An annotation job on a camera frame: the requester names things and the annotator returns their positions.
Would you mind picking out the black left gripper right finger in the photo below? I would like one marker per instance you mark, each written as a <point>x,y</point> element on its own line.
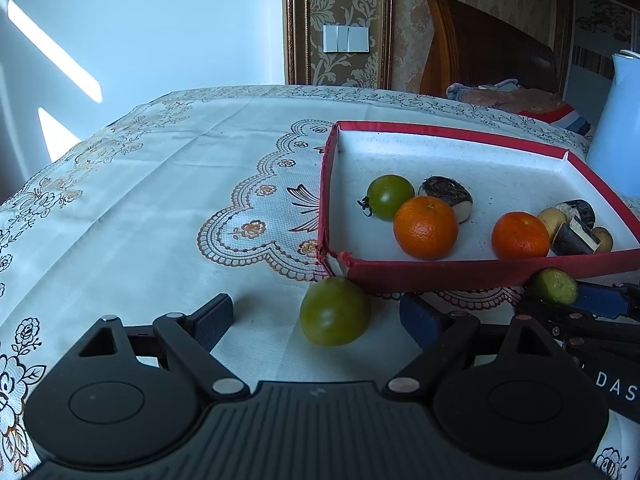
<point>450,343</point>

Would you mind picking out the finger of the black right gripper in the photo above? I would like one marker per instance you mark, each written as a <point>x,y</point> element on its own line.
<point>609,301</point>

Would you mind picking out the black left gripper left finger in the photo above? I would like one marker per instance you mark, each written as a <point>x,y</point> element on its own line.
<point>169,360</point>

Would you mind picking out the green cucumber piece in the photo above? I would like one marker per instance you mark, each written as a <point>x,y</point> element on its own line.
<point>555,286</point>

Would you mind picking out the dark peeled fruit chunk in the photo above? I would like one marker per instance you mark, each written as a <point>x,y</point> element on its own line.
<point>451,192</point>

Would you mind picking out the green tomato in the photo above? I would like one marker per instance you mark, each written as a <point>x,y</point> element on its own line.
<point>385,195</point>

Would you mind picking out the small brown longan fruit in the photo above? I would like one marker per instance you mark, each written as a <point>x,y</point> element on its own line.
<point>606,241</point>

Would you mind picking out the purple eggplant piece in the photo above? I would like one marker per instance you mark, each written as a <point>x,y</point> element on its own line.
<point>574,239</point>

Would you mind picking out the pale yellow small fruit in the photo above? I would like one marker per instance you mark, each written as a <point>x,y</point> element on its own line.
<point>552,218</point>

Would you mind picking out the right orange mandarin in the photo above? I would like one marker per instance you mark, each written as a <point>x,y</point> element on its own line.
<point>519,235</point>

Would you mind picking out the orange mandarin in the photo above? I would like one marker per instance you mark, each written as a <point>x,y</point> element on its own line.
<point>519,235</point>
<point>426,228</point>

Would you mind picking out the left orange mandarin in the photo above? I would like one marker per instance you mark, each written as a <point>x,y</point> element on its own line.
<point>426,228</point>

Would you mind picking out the green tomato outside tray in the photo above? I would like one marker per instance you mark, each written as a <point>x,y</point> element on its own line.
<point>334,312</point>

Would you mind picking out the white floral tablecloth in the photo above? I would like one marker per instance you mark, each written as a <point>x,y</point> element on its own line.
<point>217,191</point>

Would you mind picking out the light blue electric kettle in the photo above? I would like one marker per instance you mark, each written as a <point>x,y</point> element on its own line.
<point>614,152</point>

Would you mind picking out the red shallow cardboard tray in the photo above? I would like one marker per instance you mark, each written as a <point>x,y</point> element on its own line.
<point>502,174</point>

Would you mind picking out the folded bedding pile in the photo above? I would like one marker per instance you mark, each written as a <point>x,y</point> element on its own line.
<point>508,95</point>

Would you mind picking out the wardrobe with patterned door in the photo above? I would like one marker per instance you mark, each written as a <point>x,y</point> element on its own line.
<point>600,28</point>

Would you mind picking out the white wall switch panel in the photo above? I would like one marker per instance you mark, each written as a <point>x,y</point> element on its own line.
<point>345,39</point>

